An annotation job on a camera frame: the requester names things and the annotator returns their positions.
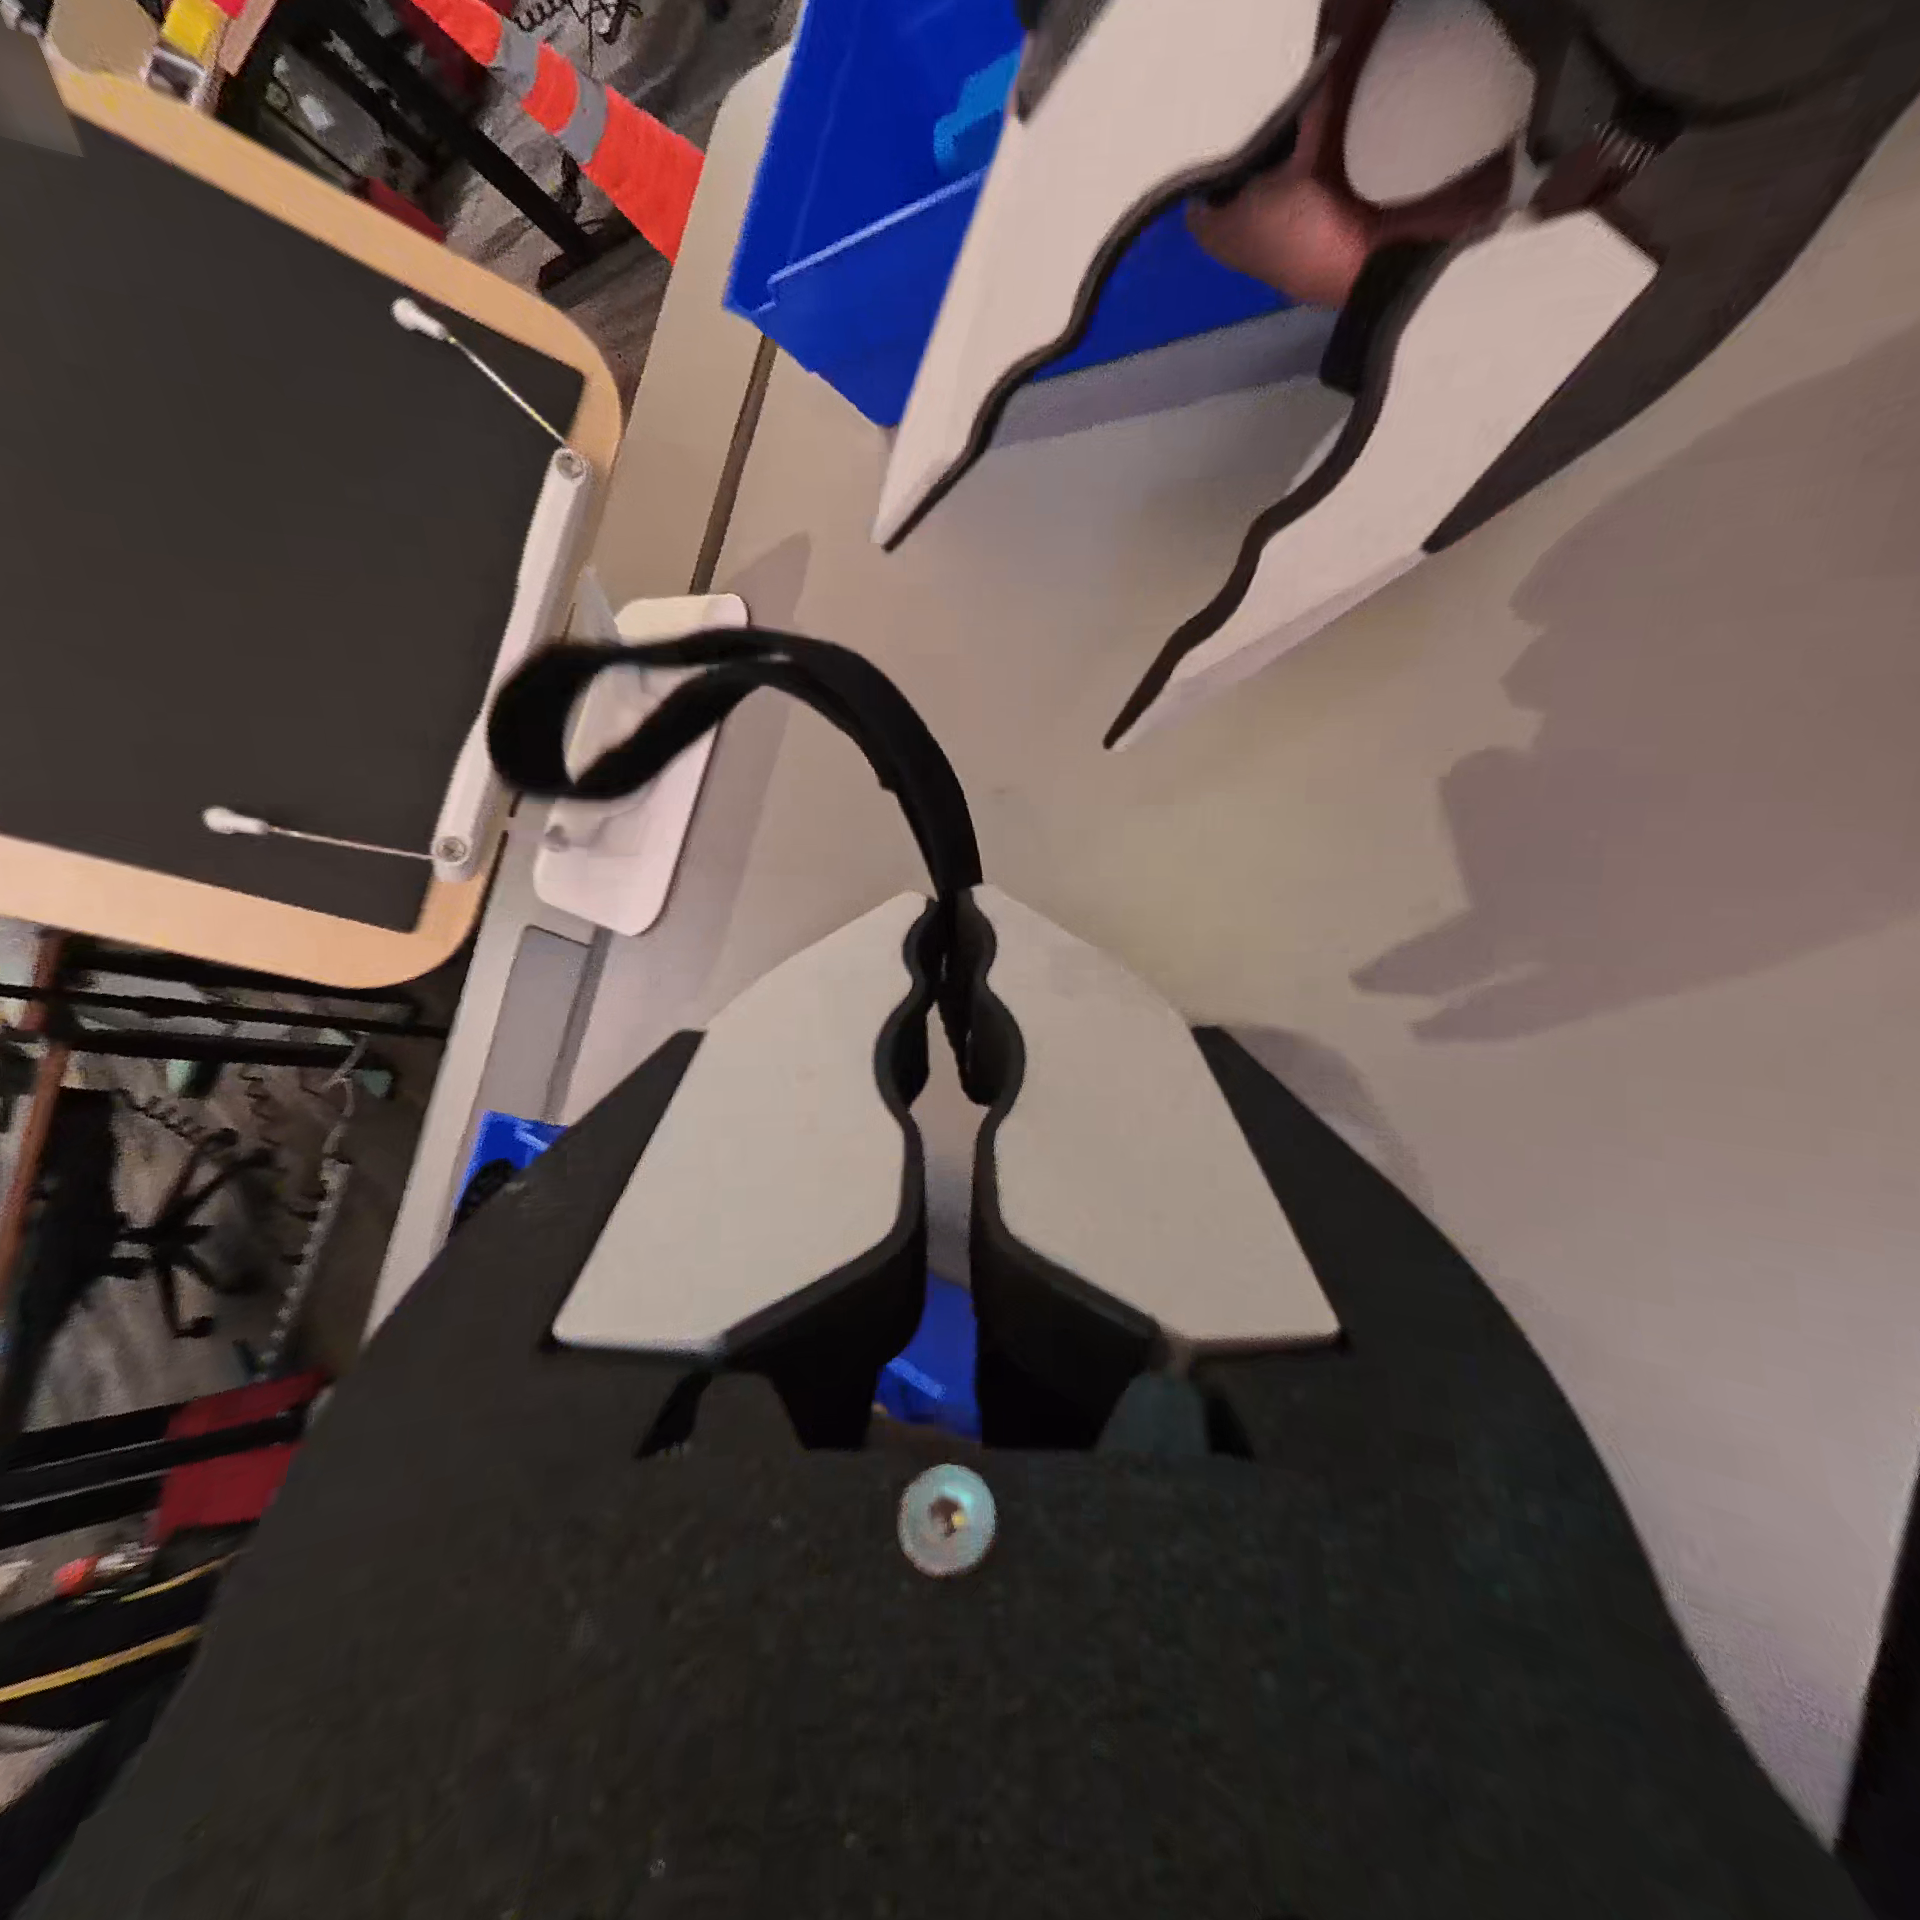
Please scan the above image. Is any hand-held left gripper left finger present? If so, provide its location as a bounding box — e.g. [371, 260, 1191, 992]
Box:
[548, 893, 943, 1453]

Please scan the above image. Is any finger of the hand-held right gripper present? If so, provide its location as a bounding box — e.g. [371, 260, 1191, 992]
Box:
[1101, 13, 1661, 752]
[871, 0, 1344, 554]

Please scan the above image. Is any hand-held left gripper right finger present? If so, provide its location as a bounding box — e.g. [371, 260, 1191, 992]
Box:
[959, 884, 1344, 1453]

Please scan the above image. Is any blue plastic bin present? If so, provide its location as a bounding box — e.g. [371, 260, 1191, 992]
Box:
[449, 1110, 983, 1446]
[724, 0, 1296, 432]

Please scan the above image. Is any black cylinder tube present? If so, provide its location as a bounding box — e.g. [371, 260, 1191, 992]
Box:
[485, 631, 995, 1108]

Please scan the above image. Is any person's right hand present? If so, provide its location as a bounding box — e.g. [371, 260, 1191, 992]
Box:
[1187, 176, 1369, 306]

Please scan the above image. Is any orange traffic cone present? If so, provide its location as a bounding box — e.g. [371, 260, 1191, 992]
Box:
[404, 0, 708, 264]

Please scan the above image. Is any red bag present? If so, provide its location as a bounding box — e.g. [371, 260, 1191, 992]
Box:
[150, 1368, 330, 1536]

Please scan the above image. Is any black office chair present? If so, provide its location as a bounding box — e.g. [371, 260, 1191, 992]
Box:
[22, 1081, 287, 1352]

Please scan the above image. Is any wood-rimmed black tablet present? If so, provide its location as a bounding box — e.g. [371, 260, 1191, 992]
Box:
[0, 61, 623, 992]

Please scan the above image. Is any dark table cable hatch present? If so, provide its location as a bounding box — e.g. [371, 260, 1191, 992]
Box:
[449, 926, 600, 1203]

